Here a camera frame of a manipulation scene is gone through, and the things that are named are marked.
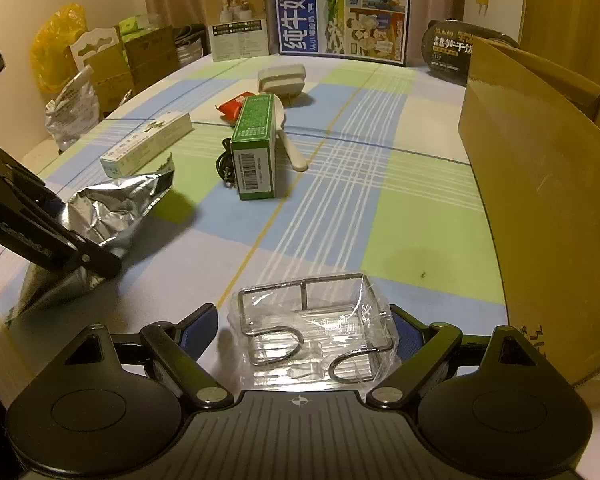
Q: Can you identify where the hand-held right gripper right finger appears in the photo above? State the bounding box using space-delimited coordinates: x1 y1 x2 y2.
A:
365 304 539 410

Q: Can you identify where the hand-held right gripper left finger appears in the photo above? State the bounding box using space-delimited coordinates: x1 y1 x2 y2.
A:
62 303 236 410

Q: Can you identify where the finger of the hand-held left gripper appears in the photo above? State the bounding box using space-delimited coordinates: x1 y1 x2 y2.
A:
0 134 122 282

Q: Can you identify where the silver foil bag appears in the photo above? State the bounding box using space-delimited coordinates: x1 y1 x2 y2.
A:
9 166 177 322

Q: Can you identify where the wire rack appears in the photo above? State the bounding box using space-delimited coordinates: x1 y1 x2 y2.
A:
227 272 399 397

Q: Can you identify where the beige speckled spoon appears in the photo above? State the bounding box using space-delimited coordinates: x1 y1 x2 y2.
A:
272 92 309 172

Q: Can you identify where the plaid cloth desktop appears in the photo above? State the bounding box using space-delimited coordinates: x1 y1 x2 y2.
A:
0 52 512 411

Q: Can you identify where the printed silver bag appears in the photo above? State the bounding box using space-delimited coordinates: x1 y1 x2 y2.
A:
43 64 104 151

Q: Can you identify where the long white box green print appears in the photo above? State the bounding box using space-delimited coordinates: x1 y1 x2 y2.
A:
99 112 194 179

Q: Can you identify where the small brown cardboard box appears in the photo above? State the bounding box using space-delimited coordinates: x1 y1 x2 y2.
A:
87 50 134 114

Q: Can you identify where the yellow plastic bag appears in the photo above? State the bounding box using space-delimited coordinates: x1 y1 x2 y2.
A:
29 3 89 95

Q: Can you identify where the white die-cut carton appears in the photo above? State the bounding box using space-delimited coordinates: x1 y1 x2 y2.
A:
68 27 124 69

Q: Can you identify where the tall brown cardboard box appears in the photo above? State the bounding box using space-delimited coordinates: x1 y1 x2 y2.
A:
124 25 181 94

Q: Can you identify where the green tissue pack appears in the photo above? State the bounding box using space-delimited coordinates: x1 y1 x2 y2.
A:
117 13 154 44

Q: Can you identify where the red packet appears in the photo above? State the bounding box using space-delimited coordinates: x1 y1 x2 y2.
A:
217 92 256 122

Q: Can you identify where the grey striped bag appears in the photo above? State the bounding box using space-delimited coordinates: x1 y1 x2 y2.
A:
172 24 214 69

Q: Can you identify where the beige soap dish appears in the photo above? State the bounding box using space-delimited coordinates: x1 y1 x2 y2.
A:
257 62 306 109

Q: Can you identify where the white box with photo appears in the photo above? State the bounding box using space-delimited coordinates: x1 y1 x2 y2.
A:
203 0 270 63

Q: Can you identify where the black meal container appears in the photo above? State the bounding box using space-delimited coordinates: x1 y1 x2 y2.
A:
420 18 521 86

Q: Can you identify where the blue illustrated carton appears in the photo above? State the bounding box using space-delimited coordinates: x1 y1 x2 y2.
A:
271 0 412 67

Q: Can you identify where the mustard curtain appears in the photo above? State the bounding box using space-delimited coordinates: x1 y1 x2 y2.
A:
519 0 600 88

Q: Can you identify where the black cable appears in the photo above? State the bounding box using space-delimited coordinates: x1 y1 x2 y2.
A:
215 135 239 189

